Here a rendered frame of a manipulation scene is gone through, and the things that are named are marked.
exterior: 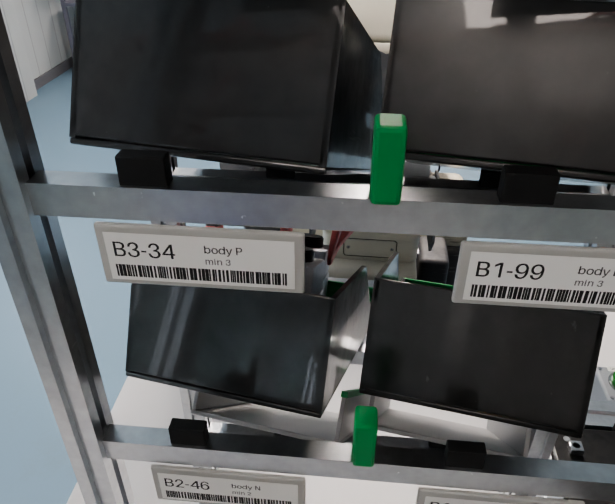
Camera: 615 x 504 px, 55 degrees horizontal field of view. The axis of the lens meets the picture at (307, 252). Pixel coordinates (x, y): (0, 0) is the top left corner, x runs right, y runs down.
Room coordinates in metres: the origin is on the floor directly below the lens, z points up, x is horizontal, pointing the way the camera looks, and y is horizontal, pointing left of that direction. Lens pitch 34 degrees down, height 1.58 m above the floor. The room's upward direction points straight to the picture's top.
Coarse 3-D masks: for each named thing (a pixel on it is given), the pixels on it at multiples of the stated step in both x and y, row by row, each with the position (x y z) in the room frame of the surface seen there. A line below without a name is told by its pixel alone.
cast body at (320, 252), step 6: (306, 234) 0.50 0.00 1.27; (312, 234) 0.50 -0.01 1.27; (306, 240) 0.48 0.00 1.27; (312, 240) 0.48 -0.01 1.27; (318, 240) 0.48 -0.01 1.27; (312, 246) 0.48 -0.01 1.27; (318, 246) 0.48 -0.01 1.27; (324, 246) 0.49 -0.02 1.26; (318, 252) 0.47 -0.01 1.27; (324, 252) 0.47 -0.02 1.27; (318, 258) 0.46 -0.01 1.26; (324, 258) 0.46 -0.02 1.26; (324, 270) 0.46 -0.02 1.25; (324, 276) 0.46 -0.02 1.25; (324, 282) 0.46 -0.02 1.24; (324, 288) 0.47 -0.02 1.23; (324, 294) 0.47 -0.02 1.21
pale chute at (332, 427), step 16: (208, 400) 0.37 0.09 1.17; (224, 400) 0.40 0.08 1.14; (352, 400) 0.36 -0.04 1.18; (368, 400) 0.48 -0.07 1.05; (208, 416) 0.34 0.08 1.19; (224, 416) 0.34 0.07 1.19; (240, 416) 0.35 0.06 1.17; (256, 416) 0.37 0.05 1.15; (272, 416) 0.39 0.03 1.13; (288, 416) 0.40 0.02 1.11; (304, 416) 0.43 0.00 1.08; (336, 416) 0.48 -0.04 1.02; (352, 416) 0.37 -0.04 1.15; (272, 432) 0.32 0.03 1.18; (288, 432) 0.32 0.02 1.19; (304, 432) 0.33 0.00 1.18; (320, 432) 0.34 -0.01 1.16; (336, 432) 0.32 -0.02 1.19; (352, 432) 0.38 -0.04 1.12
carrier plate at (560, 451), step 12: (588, 432) 0.50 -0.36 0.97; (600, 432) 0.50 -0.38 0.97; (612, 432) 0.50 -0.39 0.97; (564, 444) 0.48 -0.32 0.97; (588, 444) 0.48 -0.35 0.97; (600, 444) 0.48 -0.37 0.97; (612, 444) 0.48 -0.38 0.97; (552, 456) 0.47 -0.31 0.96; (564, 456) 0.46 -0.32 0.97; (576, 456) 0.46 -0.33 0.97; (588, 456) 0.46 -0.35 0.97; (600, 456) 0.46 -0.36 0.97; (612, 456) 0.46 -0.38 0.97
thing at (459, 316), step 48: (384, 288) 0.28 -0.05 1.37; (432, 288) 0.27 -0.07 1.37; (384, 336) 0.27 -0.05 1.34; (432, 336) 0.26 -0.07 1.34; (480, 336) 0.26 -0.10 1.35; (528, 336) 0.25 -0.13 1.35; (576, 336) 0.25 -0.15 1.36; (384, 384) 0.25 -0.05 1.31; (432, 384) 0.25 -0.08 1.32; (480, 384) 0.24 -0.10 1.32; (528, 384) 0.24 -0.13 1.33; (576, 384) 0.23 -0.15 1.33; (576, 432) 0.22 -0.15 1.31
